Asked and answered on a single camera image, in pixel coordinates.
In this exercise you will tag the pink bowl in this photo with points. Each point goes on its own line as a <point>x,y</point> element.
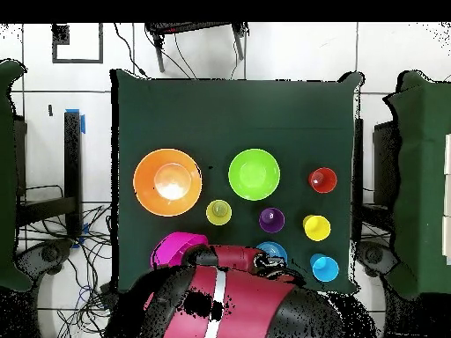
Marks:
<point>172,246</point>

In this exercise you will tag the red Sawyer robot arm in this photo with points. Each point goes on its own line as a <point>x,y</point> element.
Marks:
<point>246,302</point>

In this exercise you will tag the pale translucent yellow cup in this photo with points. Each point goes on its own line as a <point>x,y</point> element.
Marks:
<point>218,212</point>

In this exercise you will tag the green bowl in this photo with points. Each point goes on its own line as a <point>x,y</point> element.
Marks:
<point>253,174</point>

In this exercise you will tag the purple cup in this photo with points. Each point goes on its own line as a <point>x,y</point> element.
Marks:
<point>272,220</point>

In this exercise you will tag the dark green tablecloth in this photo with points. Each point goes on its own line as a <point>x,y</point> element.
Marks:
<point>211,116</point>

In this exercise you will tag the orange bowl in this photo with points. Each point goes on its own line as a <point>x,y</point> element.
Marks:
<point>148,183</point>

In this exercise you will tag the small blue bowl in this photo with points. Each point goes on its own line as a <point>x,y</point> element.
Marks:
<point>275,248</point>

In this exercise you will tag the red cup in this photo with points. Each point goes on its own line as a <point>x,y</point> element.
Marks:
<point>323,180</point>

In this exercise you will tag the blue cup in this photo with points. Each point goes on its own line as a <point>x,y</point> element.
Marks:
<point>325,268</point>

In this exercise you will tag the blue tape strip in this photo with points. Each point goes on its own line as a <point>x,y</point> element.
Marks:
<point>83,123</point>

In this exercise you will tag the black stool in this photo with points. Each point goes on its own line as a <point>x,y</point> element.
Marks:
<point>190,27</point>

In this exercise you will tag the neighbouring green cloth table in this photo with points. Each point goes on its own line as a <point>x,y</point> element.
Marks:
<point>422,176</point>
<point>7,176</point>

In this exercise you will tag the black table frame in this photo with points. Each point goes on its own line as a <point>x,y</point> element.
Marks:
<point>72,158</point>

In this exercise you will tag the grey robot pedestal foot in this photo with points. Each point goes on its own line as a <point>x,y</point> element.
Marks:
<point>373,257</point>
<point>49,253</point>

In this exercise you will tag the black floor frame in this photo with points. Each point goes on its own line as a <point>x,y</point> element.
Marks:
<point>77,61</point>

